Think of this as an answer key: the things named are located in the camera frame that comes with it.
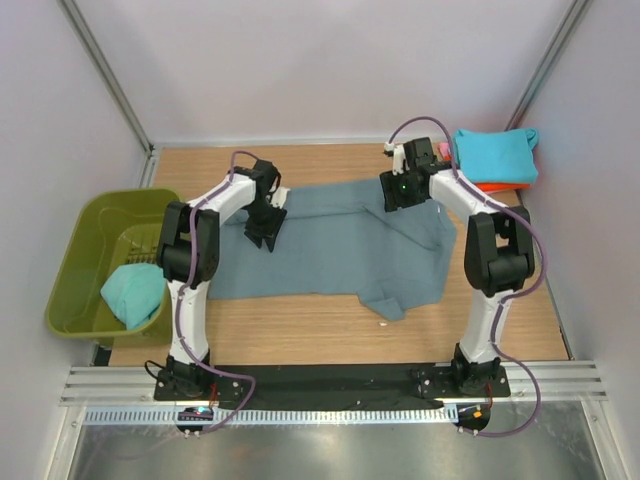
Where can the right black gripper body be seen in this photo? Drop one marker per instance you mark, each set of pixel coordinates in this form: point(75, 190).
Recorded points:
point(398, 190)

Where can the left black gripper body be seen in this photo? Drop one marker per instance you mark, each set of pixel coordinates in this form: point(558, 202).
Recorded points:
point(265, 221)

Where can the grey-blue t-shirt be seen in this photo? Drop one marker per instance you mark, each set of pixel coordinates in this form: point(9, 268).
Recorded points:
point(338, 239)

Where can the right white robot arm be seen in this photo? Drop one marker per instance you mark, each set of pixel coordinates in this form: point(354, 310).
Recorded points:
point(498, 257)

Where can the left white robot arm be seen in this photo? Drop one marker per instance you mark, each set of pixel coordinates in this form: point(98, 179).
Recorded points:
point(188, 254)

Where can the folded pink t-shirt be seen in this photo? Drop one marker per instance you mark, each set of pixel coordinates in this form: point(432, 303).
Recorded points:
point(444, 149)

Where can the folded orange t-shirt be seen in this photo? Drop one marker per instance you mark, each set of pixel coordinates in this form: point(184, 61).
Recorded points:
point(495, 187)

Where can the folded cyan t-shirt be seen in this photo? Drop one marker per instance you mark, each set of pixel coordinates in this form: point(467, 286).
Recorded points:
point(498, 157)

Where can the crumpled teal t-shirt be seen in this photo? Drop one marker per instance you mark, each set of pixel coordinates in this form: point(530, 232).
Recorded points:
point(134, 292)

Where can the green plastic basket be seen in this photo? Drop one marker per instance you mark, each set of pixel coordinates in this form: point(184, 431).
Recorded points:
point(113, 229)

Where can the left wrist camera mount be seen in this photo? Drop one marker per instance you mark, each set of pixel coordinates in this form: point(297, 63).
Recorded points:
point(279, 197)

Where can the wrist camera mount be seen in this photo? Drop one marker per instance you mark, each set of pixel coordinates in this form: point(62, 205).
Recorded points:
point(279, 197)
point(397, 153)

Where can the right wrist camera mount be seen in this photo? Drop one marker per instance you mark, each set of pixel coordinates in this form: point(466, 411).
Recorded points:
point(397, 153)

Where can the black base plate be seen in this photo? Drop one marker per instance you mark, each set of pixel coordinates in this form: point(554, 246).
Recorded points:
point(304, 384)

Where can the aluminium rail frame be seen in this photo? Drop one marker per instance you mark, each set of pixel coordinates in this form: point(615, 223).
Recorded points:
point(558, 381)

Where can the white slotted cable duct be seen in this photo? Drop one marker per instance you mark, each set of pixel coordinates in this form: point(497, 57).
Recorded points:
point(198, 416)

